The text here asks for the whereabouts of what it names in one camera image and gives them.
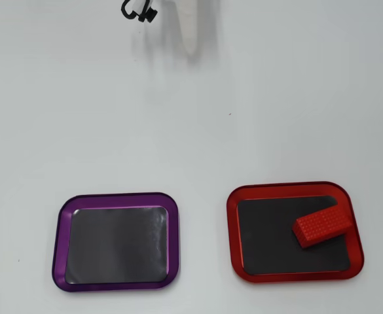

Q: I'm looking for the red textured block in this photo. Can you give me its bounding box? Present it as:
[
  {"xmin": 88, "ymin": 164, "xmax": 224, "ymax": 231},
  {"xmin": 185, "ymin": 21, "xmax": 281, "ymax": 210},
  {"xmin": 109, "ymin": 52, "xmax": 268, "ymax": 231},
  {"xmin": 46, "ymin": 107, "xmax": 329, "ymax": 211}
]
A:
[{"xmin": 291, "ymin": 205, "xmax": 354, "ymax": 251}]

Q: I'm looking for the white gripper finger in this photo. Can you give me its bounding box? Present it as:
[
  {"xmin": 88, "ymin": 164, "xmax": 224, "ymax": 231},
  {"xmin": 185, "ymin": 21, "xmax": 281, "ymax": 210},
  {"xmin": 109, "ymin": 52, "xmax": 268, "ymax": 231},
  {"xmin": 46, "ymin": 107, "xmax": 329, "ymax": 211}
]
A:
[{"xmin": 176, "ymin": 0, "xmax": 206, "ymax": 63}]

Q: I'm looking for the red metal tray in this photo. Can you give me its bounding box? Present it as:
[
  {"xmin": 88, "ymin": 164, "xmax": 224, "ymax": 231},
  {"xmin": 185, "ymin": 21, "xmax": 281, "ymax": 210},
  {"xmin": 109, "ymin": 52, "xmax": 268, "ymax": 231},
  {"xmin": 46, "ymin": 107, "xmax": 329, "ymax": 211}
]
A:
[{"xmin": 226, "ymin": 181, "xmax": 365, "ymax": 285}]

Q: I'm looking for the purple metal tray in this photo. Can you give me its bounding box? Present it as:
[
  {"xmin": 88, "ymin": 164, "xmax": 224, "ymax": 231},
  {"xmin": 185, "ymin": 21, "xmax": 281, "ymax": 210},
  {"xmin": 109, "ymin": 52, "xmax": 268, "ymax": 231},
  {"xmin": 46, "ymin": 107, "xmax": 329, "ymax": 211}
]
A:
[{"xmin": 51, "ymin": 192, "xmax": 181, "ymax": 293}]

